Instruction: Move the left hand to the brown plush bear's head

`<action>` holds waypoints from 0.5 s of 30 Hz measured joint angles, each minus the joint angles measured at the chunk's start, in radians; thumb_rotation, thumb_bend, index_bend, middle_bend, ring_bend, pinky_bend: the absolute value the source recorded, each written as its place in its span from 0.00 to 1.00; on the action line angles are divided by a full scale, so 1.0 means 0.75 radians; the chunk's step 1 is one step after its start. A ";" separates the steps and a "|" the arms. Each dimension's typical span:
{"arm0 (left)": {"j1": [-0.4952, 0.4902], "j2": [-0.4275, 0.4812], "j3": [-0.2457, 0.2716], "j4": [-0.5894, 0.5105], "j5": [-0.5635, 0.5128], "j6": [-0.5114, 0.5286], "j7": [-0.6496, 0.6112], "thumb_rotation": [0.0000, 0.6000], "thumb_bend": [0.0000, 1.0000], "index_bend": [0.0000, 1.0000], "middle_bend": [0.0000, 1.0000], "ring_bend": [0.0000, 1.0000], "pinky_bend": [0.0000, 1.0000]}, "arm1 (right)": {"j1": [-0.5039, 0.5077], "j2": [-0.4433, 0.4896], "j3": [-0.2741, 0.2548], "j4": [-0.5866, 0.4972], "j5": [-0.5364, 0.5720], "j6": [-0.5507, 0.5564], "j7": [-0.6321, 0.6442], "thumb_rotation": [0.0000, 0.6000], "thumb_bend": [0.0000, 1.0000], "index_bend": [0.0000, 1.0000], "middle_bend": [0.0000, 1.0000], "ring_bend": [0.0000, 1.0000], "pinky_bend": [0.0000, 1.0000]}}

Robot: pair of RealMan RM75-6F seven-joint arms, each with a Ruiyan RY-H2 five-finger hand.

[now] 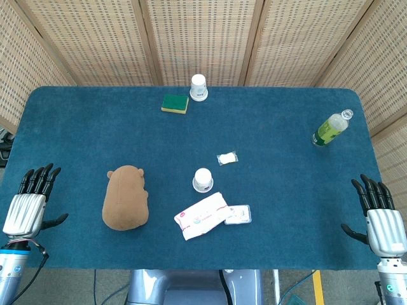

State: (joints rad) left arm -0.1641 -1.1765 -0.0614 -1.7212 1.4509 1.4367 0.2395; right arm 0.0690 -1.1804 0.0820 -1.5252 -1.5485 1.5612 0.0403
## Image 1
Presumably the blue floor cable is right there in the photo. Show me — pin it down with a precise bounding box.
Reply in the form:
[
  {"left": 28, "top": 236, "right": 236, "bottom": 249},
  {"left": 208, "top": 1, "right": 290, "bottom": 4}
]
[{"left": 284, "top": 270, "right": 319, "bottom": 298}]

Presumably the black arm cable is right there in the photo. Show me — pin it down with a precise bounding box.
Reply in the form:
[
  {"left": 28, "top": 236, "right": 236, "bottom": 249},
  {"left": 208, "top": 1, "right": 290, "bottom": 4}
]
[{"left": 6, "top": 240, "right": 50, "bottom": 305}]

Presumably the yellow floor tape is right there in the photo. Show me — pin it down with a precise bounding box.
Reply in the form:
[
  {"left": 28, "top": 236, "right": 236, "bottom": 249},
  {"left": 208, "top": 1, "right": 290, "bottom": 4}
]
[{"left": 312, "top": 269, "right": 325, "bottom": 305}]

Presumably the green label plastic bottle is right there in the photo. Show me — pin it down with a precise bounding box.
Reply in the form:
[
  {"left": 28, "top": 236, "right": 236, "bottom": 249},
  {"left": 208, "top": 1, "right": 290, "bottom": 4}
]
[{"left": 311, "top": 109, "right": 354, "bottom": 147}]

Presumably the woven bamboo folding screen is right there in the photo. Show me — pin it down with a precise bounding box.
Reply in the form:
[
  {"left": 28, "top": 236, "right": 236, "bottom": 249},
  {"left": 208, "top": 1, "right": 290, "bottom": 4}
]
[{"left": 0, "top": 0, "right": 407, "bottom": 204}]

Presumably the blue table mat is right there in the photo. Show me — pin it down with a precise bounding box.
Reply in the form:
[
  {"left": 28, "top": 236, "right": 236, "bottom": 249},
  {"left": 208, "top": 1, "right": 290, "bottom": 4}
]
[{"left": 0, "top": 85, "right": 384, "bottom": 271}]

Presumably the grey robot torso base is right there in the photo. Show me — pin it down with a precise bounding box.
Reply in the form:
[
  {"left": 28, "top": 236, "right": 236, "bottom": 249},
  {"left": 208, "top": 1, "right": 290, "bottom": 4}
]
[{"left": 126, "top": 269, "right": 265, "bottom": 305}]

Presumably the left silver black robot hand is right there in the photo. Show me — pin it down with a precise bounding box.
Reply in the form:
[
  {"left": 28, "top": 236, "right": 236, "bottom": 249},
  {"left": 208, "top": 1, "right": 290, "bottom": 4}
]
[{"left": 2, "top": 163, "right": 69, "bottom": 240}]

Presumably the small white wrapped packet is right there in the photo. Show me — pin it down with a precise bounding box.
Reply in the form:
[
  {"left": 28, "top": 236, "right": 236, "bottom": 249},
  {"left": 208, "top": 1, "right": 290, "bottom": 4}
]
[{"left": 216, "top": 151, "right": 238, "bottom": 166}]

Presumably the white paper cup blue print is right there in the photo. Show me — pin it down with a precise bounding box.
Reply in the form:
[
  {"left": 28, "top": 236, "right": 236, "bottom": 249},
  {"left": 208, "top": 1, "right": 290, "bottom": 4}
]
[{"left": 190, "top": 74, "right": 209, "bottom": 102}]

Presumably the green yellow sponge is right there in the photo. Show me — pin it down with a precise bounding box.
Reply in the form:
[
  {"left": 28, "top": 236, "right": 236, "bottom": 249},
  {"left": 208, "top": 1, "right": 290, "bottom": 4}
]
[{"left": 160, "top": 95, "right": 190, "bottom": 115}]

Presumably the white paper cup pink print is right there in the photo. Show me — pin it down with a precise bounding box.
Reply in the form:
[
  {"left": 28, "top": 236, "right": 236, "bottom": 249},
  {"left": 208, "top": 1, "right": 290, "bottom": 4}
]
[{"left": 192, "top": 168, "right": 214, "bottom": 193}]

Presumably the large white tissue pack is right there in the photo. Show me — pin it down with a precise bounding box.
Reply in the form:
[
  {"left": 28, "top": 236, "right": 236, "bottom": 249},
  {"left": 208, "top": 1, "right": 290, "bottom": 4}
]
[{"left": 174, "top": 191, "right": 229, "bottom": 241}]

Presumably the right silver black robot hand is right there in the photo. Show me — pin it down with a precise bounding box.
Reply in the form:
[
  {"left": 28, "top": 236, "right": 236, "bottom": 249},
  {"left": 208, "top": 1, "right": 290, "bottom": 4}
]
[{"left": 340, "top": 173, "right": 407, "bottom": 257}]

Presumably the brown plush bear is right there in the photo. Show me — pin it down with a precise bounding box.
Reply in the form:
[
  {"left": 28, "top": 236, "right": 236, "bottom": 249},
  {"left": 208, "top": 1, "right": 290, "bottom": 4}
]
[{"left": 102, "top": 165, "right": 150, "bottom": 231}]

